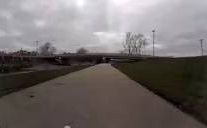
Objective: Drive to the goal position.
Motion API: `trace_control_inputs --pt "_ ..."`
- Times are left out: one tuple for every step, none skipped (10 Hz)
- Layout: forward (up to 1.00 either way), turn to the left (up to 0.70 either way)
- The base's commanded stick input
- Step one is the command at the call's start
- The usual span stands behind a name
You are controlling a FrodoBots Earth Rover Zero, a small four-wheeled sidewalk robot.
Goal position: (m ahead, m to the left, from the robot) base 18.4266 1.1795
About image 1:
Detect road bridge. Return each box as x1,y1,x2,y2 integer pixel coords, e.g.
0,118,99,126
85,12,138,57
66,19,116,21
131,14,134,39
10,52,152,66

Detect bare tree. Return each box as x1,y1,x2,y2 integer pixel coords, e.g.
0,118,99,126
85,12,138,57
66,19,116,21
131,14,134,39
76,47,89,55
38,41,57,56

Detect grey concrete path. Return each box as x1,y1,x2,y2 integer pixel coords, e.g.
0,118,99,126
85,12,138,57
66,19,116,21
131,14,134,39
0,63,207,128

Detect bare trees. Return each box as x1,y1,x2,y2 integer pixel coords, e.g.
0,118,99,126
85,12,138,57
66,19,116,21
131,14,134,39
122,31,149,56

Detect tall light pole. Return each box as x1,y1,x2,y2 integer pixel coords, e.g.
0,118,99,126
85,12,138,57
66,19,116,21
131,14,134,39
151,29,156,57
199,38,205,57

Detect grass verge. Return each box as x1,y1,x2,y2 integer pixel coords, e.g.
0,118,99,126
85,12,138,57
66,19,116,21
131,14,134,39
0,63,95,100
111,54,207,128

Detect pale side path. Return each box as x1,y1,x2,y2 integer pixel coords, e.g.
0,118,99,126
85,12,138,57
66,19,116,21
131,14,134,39
0,69,37,79

